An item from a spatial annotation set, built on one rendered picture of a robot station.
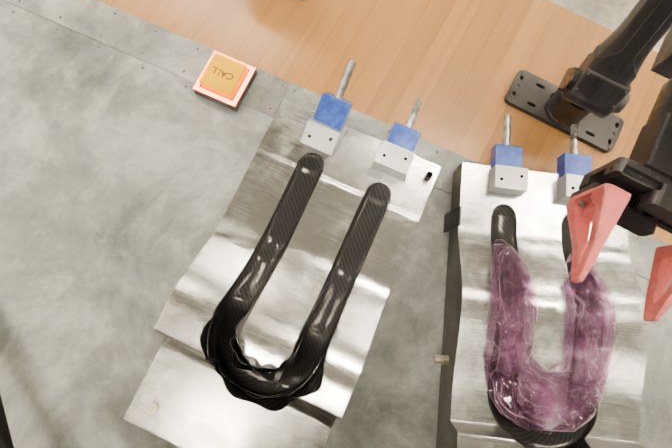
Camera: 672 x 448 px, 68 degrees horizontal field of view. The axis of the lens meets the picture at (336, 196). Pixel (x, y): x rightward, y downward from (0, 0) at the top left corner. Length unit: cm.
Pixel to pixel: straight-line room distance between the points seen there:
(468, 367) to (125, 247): 54
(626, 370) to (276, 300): 49
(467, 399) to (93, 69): 80
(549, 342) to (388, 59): 53
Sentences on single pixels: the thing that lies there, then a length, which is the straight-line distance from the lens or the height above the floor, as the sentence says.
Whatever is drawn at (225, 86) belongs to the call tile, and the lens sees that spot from 86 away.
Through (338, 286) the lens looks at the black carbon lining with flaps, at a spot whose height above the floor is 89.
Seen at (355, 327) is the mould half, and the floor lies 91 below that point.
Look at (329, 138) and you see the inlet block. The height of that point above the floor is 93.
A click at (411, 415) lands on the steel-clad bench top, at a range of 81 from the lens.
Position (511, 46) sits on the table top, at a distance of 100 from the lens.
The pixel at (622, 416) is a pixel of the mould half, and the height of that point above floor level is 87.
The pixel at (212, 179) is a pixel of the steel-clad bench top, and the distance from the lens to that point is 84.
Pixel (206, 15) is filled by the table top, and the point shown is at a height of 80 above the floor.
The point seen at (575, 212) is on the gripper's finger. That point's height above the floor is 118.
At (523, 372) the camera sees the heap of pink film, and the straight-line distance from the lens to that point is 75.
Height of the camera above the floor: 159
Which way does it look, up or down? 75 degrees down
